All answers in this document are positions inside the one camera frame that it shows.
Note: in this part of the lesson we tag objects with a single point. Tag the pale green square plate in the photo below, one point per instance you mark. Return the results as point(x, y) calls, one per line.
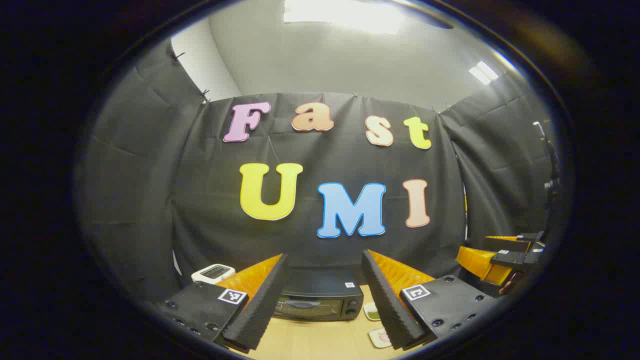
point(375, 340)

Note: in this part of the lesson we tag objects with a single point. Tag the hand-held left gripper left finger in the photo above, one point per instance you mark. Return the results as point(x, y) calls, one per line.
point(265, 305)

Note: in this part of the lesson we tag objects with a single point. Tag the dark metal stand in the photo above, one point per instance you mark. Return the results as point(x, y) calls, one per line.
point(550, 150)

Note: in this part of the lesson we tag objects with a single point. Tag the black electric oven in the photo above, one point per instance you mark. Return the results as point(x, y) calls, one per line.
point(320, 287)

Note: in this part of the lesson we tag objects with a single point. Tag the ceiling light panel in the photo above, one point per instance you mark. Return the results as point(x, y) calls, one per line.
point(484, 72)
point(345, 15)

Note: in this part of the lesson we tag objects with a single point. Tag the green mung beans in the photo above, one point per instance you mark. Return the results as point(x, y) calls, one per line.
point(373, 315)

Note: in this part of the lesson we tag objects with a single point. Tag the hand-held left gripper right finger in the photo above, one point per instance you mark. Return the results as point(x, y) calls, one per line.
point(387, 310)

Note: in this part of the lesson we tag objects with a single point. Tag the pink ham slice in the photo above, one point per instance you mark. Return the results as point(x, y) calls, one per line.
point(384, 338)

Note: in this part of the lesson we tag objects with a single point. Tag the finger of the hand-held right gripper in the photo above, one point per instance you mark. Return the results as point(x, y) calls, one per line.
point(505, 244)
point(515, 258)

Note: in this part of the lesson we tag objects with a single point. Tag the white toaster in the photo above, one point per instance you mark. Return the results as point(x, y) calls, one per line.
point(212, 272)

